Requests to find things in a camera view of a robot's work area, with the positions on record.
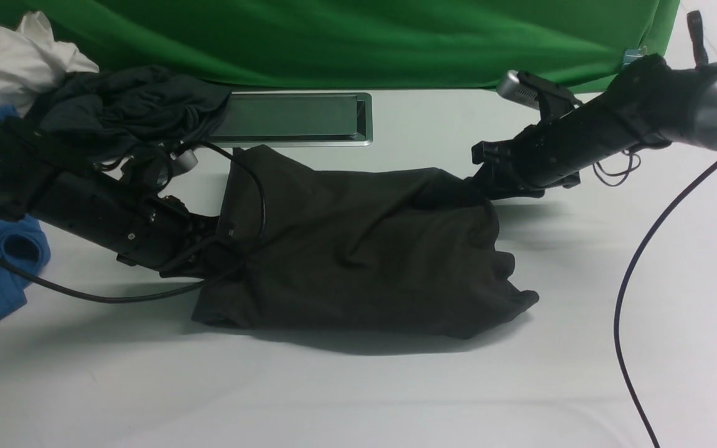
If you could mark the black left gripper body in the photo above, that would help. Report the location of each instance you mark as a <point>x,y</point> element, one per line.
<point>166,238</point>

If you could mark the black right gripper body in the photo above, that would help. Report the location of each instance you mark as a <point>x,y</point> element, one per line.
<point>525,166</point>

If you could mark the dark gray long-sleeved shirt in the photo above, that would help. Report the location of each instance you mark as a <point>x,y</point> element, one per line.
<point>406,252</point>

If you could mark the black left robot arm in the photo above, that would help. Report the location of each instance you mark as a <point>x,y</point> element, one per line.
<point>58,185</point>

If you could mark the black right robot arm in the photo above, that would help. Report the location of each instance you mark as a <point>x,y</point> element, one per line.
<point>648,105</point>

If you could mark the dark teal crumpled garment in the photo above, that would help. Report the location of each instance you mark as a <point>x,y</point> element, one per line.
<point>107,115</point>

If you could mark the blue binder clip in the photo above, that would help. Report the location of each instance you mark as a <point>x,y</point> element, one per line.
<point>632,55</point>

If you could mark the green backdrop cloth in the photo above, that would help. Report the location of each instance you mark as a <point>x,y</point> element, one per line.
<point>363,44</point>

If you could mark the white crumpled garment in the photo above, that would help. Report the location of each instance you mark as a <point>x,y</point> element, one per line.
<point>33,62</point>

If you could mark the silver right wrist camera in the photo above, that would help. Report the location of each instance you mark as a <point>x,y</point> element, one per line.
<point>552,100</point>

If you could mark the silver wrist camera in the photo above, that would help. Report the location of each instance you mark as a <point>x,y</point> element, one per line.
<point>552,100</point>
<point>175,162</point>

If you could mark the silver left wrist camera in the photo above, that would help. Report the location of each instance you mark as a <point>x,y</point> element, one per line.
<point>175,162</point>

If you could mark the metal table cable hatch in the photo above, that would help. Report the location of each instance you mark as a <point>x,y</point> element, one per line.
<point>296,120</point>

